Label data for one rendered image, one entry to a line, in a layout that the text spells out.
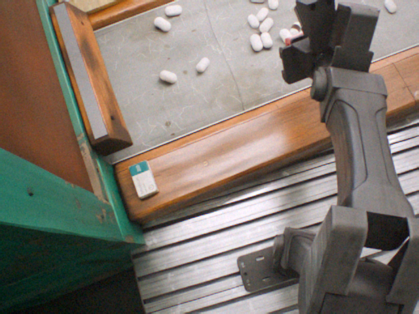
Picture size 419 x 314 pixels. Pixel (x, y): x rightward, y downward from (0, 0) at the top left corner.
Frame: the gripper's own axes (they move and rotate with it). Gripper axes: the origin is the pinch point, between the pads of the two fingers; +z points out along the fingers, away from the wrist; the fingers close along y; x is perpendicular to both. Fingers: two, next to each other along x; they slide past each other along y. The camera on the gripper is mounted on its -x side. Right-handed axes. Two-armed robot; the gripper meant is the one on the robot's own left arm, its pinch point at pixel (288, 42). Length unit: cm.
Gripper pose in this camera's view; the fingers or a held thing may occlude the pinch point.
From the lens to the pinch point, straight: 72.7
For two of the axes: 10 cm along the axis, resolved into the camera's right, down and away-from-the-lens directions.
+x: 2.7, 7.7, 5.8
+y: -9.3, 3.7, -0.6
